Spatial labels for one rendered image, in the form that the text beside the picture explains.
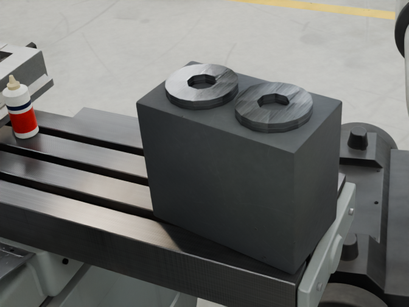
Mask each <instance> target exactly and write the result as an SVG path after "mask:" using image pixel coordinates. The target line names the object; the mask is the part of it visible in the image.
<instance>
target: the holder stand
mask: <svg viewBox="0 0 409 307"><path fill-rule="evenodd" d="M342 105H343V103H342V101H341V100H338V99H334V98H331V97H327V96H322V95H320V94H315V93H311V92H308V91H306V90H305V89H303V88H301V87H299V86H296V85H294V84H291V83H284V82H270V81H267V80H263V79H259V78H256V77H251V76H248V75H244V74H241V73H238V72H234V71H233V70H232V69H229V68H227V67H225V66H223V65H215V64H210V63H207V64H204V63H199V62H195V61H190V62H189V63H188V64H186V65H184V66H183V67H182V68H181V69H179V70H177V71H175V72H173V73H172V74H171V75H170V76H169V77H168V78H167V79H166V80H165V81H163V82H162V83H160V84H159V85H158V86H156V87H155V88H154V89H152V90H151V91H150V92H148V93H147V94H146V95H145V96H143V97H142V98H140V99H139V100H138V101H137V102H136V109H137V114H138V121H139V128H140V133H141V139H142V147H143V151H144V158H145V165H146V170H147V177H148V181H149V188H150V196H151V200H152V207H153V214H154V216H155V217H158V218H160V219H162V220H165V221H167V222H170V223H171V224H174V225H177V226H179V227H181V228H183V229H186V230H188V231H191V232H193V233H195V234H198V235H200V236H202V237H204V238H207V239H210V240H212V241H214V242H216V243H219V244H221V245H224V246H226V247H228V248H231V249H233V250H235V251H237V252H240V253H243V254H244V255H247V256H250V257H252V258H254V259H256V260H259V261H261V262H263V263H265V264H268V265H270V266H273V267H275V268H277V269H280V270H283V271H284V272H287V273H289V274H292V275H294V274H295V273H296V271H297V270H298V269H299V268H300V266H301V265H302V263H303V262H304V261H305V260H306V258H307V257H308V256H309V254H310V253H311V251H312V250H313V249H314V248H315V246H316V245H317V244H318V242H319V241H320V239H321V238H322V237H323V236H324V234H325V233H326V232H327V231H328V229H329V228H330V226H331V225H332V224H333V222H334V221H335V220H336V216H337V194H338V172H339V161H340V138H341V117H342Z"/></svg>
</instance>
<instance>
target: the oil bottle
mask: <svg viewBox="0 0 409 307"><path fill-rule="evenodd" d="M2 94H3V96H4V100H5V104H6V107H7V111H8V113H9V117H10V121H11V123H12V127H13V131H14V133H15V136H16V137H18V138H21V139H26V138H31V137H33V136H35V135H36V134H37V133H38V131H39V128H38V124H37V119H36V117H35V112H34V110H33V105H32V101H31V98H30V95H29V90H28V88H27V86H26V85H23V84H20V83H19V82H18V81H16V80H15V78H14V77H13V75H10V76H9V83H8V84H7V88H6V89H4V91H3V92H2Z"/></svg>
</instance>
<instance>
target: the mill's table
mask: <svg viewBox="0 0 409 307"><path fill-rule="evenodd" d="M33 110H34V109H33ZM34 112H35V117H36V119H37V124H38V128H39V131H38V133H37V134H36V135H35V136H33V137H31V138H26V139H21V138H18V137H16V136H15V133H14V131H13V127H12V123H11V121H9V122H8V123H6V125H4V126H3V127H2V128H0V237H2V238H6V239H9V240H12V241H15V242H19V243H22V244H25V245H29V246H31V247H35V248H38V249H41V250H45V251H47V252H51V253H54V254H58V255H61V256H65V257H67V258H70V259H74V260H77V261H81V262H83V263H87V264H90V265H93V266H97V267H100V268H103V269H106V270H110V271H113V272H116V273H120V274H122V275H126V276H129V277H132V278H136V279H139V280H142V281H146V282H148V283H152V284H155V285H158V286H162V287H165V288H168V289H172V290H174V291H178V292H182V293H184V294H188V295H191V296H194V297H198V298H201V299H204V300H207V301H210V302H214V303H217V304H220V305H223V306H227V307H318V304H319V302H320V300H321V297H322V295H323V292H324V290H325V288H326V285H327V282H328V281H329V278H330V275H331V274H332V273H334V272H335V271H336V269H337V267H338V263H339V261H340V257H341V251H342V247H343V243H344V240H345V238H346V235H347V233H348V231H349V228H350V226H351V224H352V221H353V219H354V205H355V190H356V185H355V184H354V183H349V182H346V174H341V173H338V194H337V216H336V220H335V221H334V222H333V224H332V225H331V226H330V228H329V229H328V231H327V232H326V233H325V234H324V236H323V237H322V238H321V239H320V241H319V242H318V244H317V245H316V246H315V248H314V249H313V250H312V251H311V253H310V254H309V256H308V257H307V258H306V260H305V261H304V262H303V263H302V265H301V266H300V268H299V269H298V270H297V271H296V273H295V274H294V275H292V274H289V273H287V272H284V271H283V270H280V269H277V268H275V267H273V266H270V265H268V264H265V263H263V262H261V261H259V260H256V259H254V258H252V257H250V256H247V255H244V254H243V253H240V252H237V251H235V250H233V249H231V248H228V247H226V246H224V245H221V244H219V243H216V242H214V241H212V240H210V239H207V238H204V237H202V236H200V235H198V234H195V233H193V232H191V231H188V230H186V229H183V228H181V227H179V226H177V225H174V224H171V223H170V222H167V221H165V220H162V219H160V218H158V217H155V216H154V214H153V207H152V200H151V196H150V188H149V181H148V177H147V170H146V165H145V158H144V151H143V147H142V139H141V133H140V131H136V130H131V129H125V128H122V127H116V126H113V125H107V124H102V123H98V122H92V121H87V120H84V119H78V118H73V117H69V116H63V115H58V114H55V113H49V112H46V111H40V110H34Z"/></svg>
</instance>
